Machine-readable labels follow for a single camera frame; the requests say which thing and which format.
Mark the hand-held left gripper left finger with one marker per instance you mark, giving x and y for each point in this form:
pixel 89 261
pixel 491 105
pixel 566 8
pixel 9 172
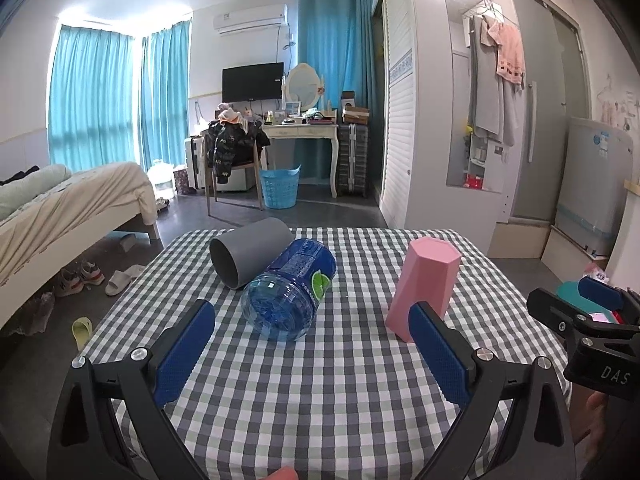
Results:
pixel 184 355

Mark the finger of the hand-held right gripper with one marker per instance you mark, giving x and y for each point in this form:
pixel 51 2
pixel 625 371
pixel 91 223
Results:
pixel 600 292
pixel 555 310

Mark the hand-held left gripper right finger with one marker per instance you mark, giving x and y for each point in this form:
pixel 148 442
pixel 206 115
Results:
pixel 440 355

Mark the grey cup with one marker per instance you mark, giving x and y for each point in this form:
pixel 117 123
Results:
pixel 255 247

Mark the pink hexagonal cup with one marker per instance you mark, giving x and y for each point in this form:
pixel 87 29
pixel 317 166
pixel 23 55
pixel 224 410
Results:
pixel 422 275

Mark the person's right hand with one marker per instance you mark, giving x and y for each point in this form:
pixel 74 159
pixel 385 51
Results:
pixel 590 420

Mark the person's left hand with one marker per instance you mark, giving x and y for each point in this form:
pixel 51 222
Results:
pixel 282 474

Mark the teal round lid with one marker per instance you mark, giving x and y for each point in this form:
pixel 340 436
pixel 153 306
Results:
pixel 567 296

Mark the white slipper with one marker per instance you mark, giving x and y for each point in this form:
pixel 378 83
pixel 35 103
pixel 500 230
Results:
pixel 122 280

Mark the green slipper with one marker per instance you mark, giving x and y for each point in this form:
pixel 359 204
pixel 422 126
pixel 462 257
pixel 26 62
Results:
pixel 82 332

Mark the checkered tablecloth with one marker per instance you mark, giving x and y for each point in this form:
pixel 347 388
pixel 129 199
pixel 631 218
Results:
pixel 325 390

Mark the grey slipper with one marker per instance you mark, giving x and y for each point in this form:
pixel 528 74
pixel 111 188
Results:
pixel 126 242

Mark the blue water bottle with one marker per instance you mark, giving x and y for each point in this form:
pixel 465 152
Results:
pixel 292 285

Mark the pair of sneakers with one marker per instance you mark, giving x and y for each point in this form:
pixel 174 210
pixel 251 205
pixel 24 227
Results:
pixel 80 277

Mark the bed with beige blanket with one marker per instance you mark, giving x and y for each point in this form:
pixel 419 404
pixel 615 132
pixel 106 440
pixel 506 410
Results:
pixel 135 222

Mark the pink patterned bin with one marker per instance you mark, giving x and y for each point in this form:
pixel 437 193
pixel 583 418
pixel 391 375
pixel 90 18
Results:
pixel 180 181

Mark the clear water jug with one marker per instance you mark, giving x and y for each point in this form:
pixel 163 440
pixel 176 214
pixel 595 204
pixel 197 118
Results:
pixel 162 180

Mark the beige blanket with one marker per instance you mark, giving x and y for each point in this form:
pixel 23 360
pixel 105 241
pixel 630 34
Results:
pixel 75 210

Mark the frosted glass door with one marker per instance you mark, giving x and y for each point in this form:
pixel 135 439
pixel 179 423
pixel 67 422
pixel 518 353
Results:
pixel 540 110

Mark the blue laundry basket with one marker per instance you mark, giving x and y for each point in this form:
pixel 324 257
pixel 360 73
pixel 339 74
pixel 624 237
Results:
pixel 280 187

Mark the silver suitcase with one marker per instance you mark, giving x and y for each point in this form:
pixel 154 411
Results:
pixel 194 160

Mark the wooden chair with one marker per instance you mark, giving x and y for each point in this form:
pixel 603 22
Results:
pixel 250 165

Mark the dark patterned jacket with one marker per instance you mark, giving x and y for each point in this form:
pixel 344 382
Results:
pixel 225 147

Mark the dark ribbed suitcase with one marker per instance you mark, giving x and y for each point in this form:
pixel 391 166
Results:
pixel 352 160

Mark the pale green quilt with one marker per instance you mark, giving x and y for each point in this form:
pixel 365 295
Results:
pixel 35 182

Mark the grey hanging garment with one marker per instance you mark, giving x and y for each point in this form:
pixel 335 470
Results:
pixel 487 90

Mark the pink and white clothes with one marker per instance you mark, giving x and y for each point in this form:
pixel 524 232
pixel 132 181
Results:
pixel 231 114

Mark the white wardrobe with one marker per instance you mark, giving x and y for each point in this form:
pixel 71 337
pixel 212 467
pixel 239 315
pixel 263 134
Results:
pixel 400 110

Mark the white vanity desk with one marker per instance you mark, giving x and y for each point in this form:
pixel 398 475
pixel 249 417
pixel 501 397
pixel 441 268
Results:
pixel 300 132

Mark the pink towel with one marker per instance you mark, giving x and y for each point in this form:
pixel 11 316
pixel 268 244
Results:
pixel 511 55

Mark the stack of cardboard boxes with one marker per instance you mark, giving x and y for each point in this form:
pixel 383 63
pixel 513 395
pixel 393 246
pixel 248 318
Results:
pixel 355 110

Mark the teal window curtain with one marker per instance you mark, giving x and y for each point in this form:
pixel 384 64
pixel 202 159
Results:
pixel 165 95
pixel 90 100

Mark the black television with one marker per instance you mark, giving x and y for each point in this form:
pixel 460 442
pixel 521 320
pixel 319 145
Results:
pixel 252 81

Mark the oval vanity mirror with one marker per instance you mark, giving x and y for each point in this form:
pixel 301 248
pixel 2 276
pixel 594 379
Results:
pixel 302 82

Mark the tall teal curtain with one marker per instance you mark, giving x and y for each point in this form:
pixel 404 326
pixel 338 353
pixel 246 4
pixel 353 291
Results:
pixel 335 50

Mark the white air conditioner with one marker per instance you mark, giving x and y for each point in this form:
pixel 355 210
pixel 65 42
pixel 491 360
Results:
pixel 250 19

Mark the white picture frame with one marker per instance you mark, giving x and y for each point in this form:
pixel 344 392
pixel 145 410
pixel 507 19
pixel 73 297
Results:
pixel 292 108

